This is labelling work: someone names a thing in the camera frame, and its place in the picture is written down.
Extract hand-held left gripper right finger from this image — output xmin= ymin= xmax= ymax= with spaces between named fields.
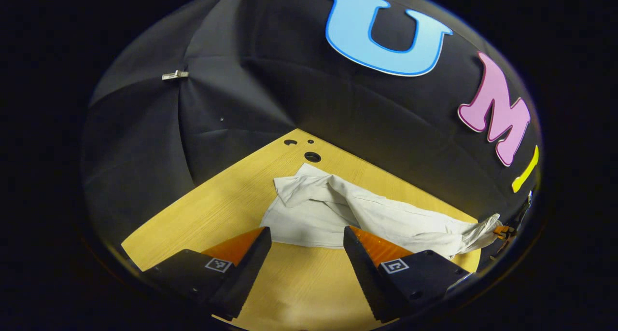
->
xmin=343 ymin=226 xmax=471 ymax=323

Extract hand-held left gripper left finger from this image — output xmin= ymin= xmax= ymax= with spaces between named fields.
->
xmin=140 ymin=226 xmax=272 ymax=321

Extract white jeans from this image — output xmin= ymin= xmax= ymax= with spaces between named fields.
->
xmin=260 ymin=163 xmax=503 ymax=259

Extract black backdrop cloth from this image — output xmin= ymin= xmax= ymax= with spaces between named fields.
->
xmin=82 ymin=0 xmax=542 ymax=254

